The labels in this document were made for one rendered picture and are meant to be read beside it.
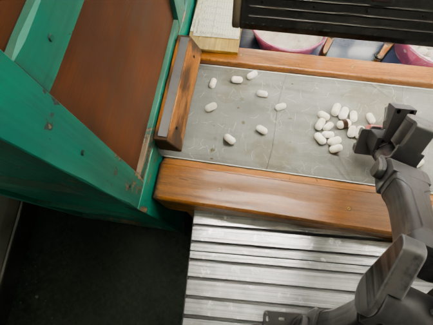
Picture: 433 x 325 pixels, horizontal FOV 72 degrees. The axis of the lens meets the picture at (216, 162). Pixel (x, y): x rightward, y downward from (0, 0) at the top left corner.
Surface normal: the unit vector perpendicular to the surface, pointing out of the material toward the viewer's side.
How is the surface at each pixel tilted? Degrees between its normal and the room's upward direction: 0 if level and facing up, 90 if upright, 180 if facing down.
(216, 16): 0
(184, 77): 66
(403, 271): 25
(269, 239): 0
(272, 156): 0
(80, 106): 90
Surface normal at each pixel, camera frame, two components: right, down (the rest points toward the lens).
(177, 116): 0.89, 0.00
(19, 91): 0.99, 0.14
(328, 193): -0.04, -0.30
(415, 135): -0.34, 0.42
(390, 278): -0.22, 0.09
